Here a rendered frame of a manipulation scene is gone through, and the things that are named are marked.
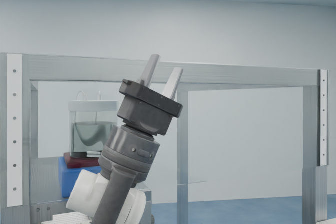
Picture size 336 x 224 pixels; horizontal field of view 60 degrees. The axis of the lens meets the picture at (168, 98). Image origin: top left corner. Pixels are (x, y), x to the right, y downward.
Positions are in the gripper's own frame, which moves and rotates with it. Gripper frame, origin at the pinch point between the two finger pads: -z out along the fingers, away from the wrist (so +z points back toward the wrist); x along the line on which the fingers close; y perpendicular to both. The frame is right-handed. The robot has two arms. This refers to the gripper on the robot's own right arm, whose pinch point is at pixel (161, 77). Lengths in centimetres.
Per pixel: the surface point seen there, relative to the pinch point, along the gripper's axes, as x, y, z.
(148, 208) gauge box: -27.5, 25.2, 31.4
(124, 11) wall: -100, 341, -119
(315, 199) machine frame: -82, 10, 11
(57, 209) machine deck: -3.9, 29.4, 37.8
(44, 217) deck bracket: -1.6, 29.3, 40.4
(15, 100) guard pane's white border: 16.2, 27.8, 15.3
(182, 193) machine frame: -117, 113, 45
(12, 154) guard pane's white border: 12.2, 26.4, 26.5
